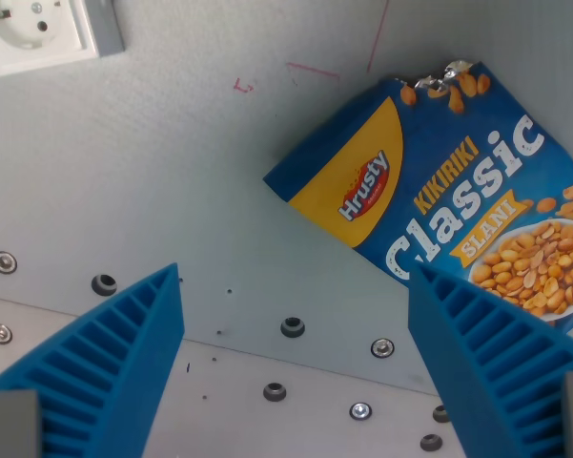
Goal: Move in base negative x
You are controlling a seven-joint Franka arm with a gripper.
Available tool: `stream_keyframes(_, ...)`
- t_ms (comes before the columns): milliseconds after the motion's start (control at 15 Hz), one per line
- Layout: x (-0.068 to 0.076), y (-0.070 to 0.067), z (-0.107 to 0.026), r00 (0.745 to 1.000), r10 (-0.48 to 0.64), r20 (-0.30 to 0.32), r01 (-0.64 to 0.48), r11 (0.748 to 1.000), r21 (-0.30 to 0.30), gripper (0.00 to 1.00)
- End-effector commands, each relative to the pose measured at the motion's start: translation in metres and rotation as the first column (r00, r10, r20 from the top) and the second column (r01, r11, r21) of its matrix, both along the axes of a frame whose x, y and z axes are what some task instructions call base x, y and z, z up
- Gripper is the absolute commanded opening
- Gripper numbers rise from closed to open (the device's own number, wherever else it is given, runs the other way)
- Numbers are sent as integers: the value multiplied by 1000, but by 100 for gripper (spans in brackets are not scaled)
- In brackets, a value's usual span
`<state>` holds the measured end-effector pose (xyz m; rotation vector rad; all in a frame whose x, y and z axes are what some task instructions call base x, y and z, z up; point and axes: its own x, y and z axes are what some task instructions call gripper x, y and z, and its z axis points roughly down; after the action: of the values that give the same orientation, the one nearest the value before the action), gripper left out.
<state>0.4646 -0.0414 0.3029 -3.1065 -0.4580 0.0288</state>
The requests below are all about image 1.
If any grey socket mounting box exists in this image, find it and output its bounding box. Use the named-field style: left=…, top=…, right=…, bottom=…
left=78, top=0, right=126, bottom=58

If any blue peanut snack bag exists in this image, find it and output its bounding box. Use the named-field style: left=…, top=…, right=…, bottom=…
left=262, top=59, right=573, bottom=338

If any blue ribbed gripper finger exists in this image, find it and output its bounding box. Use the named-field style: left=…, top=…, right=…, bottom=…
left=407, top=260, right=573, bottom=458
left=0, top=261, right=186, bottom=458

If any white wall power socket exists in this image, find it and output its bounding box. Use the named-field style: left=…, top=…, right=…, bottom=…
left=0, top=0, right=100, bottom=78

